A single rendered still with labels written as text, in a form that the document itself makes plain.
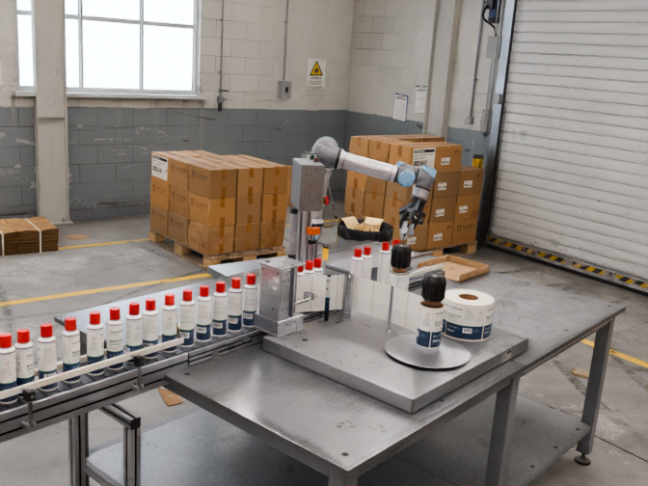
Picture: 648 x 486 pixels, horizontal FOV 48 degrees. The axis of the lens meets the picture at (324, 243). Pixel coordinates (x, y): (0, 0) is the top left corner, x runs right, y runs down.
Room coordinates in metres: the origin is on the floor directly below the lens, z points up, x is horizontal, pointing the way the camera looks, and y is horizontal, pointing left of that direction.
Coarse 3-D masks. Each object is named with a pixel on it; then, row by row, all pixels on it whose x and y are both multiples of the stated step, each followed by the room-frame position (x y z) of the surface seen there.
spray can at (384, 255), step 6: (384, 246) 3.26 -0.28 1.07; (384, 252) 3.26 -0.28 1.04; (390, 252) 3.27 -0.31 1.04; (384, 258) 3.25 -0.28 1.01; (378, 264) 3.27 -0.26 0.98; (384, 264) 3.25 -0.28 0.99; (378, 270) 3.27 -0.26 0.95; (384, 270) 3.25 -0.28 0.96; (378, 276) 3.26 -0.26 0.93; (384, 276) 3.25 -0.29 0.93; (378, 282) 3.26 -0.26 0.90
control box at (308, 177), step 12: (300, 168) 2.90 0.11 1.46; (312, 168) 2.90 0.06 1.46; (324, 168) 2.91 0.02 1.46; (300, 180) 2.89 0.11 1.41; (312, 180) 2.90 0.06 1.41; (324, 180) 2.92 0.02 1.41; (300, 192) 2.88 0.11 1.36; (312, 192) 2.90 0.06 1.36; (300, 204) 2.88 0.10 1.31; (312, 204) 2.90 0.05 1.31
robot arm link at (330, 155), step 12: (324, 144) 3.35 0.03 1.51; (324, 156) 3.31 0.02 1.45; (336, 156) 3.30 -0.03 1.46; (348, 156) 3.31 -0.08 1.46; (360, 156) 3.33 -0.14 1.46; (336, 168) 3.32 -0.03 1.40; (348, 168) 3.31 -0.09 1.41; (360, 168) 3.30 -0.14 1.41; (372, 168) 3.30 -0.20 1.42; (384, 168) 3.30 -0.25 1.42; (396, 168) 3.30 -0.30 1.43; (408, 168) 3.35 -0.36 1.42; (396, 180) 3.30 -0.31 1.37; (408, 180) 3.27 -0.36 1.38
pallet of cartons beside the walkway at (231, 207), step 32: (160, 160) 6.84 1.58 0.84; (192, 160) 6.62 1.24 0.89; (224, 160) 6.75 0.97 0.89; (256, 160) 6.89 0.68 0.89; (160, 192) 6.82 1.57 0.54; (192, 192) 6.36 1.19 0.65; (224, 192) 6.23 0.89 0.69; (256, 192) 6.46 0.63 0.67; (160, 224) 6.81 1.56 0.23; (192, 224) 6.36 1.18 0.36; (224, 224) 6.24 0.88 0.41; (256, 224) 6.46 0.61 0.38; (192, 256) 6.50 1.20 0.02; (224, 256) 6.20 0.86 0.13
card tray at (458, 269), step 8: (440, 256) 3.90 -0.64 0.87; (448, 256) 3.96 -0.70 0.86; (456, 256) 3.93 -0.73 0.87; (424, 264) 3.78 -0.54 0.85; (432, 264) 3.84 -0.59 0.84; (448, 264) 3.88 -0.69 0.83; (456, 264) 3.89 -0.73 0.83; (464, 264) 3.89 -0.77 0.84; (472, 264) 3.86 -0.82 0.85; (480, 264) 3.83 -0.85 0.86; (448, 272) 3.73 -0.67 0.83; (456, 272) 3.74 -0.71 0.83; (464, 272) 3.75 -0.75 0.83; (472, 272) 3.67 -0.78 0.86; (480, 272) 3.73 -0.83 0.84; (456, 280) 3.59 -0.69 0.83; (464, 280) 3.60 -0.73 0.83
